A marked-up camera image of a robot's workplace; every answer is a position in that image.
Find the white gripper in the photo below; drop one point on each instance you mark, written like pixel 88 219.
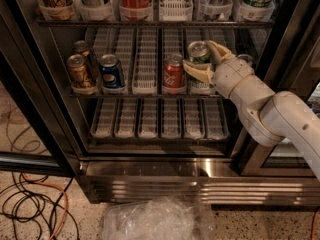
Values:
pixel 232 74

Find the green soda can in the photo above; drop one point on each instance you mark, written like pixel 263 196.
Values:
pixel 198 52

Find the blue red bull can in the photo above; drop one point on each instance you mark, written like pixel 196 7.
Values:
pixel 248 58

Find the red cola can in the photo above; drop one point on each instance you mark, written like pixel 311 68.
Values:
pixel 173 71

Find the empty white tray top shelf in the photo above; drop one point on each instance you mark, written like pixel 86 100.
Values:
pixel 175 10

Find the empty white tray shelf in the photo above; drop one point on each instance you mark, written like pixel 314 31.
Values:
pixel 175 10
pixel 145 74

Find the empty white tray middle shelf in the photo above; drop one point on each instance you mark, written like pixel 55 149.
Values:
pixel 145 74

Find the glass fridge door right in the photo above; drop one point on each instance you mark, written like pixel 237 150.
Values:
pixel 283 60

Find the glass fridge door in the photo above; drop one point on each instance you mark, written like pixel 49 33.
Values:
pixel 283 60
pixel 37 139

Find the blue pepsi can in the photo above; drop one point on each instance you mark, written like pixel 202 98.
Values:
pixel 111 71

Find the stainless steel fridge cabinet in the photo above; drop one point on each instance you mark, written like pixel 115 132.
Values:
pixel 134 149

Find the gold brown can rear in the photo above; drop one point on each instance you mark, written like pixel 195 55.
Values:
pixel 82 47

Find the gold brown can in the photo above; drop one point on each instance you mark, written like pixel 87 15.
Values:
pixel 82 47
pixel 79 71

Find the gold brown can front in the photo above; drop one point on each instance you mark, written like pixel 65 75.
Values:
pixel 79 71

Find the glass fridge door left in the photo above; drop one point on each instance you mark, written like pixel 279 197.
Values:
pixel 37 139

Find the clear plastic bag bin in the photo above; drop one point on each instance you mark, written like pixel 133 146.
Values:
pixel 162 218

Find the middle wire shelf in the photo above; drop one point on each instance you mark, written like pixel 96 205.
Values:
pixel 122 95

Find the wire shelf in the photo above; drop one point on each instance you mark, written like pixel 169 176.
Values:
pixel 158 24
pixel 122 95

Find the upper wire shelf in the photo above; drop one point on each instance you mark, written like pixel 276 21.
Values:
pixel 158 24

